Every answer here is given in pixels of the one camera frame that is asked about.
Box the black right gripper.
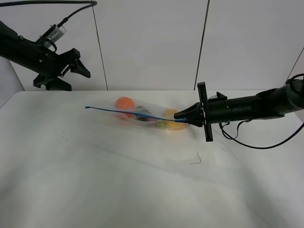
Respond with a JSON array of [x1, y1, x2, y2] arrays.
[[174, 82, 254, 142]]

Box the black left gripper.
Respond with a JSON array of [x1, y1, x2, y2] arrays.
[[22, 38, 91, 91]]

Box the clear zip bag blue seal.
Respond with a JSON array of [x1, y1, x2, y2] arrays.
[[85, 96, 188, 130]]

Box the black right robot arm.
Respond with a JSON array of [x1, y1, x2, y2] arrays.
[[174, 74, 304, 142]]

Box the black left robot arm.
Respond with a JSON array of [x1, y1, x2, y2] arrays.
[[0, 22, 91, 91]]

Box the yellow lemon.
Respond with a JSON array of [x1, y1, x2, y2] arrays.
[[163, 108, 187, 131]]

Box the purple eggplant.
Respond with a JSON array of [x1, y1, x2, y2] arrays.
[[133, 105, 167, 129]]

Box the orange fruit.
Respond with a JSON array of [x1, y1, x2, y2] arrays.
[[115, 97, 136, 118]]

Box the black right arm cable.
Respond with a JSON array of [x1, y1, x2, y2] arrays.
[[219, 74, 304, 150]]

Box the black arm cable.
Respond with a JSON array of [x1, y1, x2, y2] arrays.
[[219, 74, 304, 150], [0, 0, 98, 27]]

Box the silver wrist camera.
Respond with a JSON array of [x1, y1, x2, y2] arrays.
[[37, 24, 67, 52]]

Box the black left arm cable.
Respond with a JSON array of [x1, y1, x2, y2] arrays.
[[0, 0, 98, 27]]

